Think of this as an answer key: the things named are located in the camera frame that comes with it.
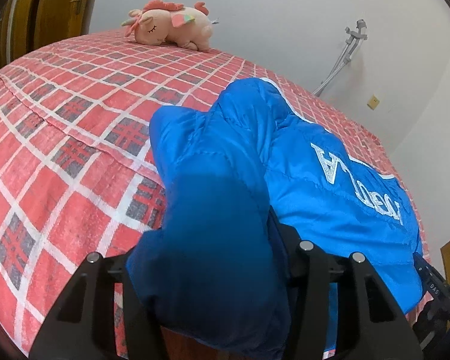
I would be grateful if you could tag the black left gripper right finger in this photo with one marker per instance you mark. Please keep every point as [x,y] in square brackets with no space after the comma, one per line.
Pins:
[284,240]

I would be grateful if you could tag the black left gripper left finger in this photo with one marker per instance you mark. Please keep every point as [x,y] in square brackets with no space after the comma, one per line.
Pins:
[117,266]

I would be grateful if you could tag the blue down jacket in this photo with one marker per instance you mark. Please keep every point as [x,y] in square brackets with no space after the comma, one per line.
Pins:
[216,269]

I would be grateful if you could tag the red plaid bed sheet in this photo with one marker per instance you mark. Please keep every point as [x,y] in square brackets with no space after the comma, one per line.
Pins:
[76,169]

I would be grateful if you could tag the grey metal crutch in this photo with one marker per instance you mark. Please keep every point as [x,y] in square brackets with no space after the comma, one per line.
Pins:
[355,39]

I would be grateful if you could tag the pink unicorn plush toy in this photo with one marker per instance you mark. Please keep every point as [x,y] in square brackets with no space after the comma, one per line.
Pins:
[160,22]

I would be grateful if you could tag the wooden door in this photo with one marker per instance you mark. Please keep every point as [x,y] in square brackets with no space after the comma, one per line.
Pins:
[27,25]

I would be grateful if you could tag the yellowed wall socket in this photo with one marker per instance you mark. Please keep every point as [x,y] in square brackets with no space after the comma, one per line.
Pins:
[373,102]

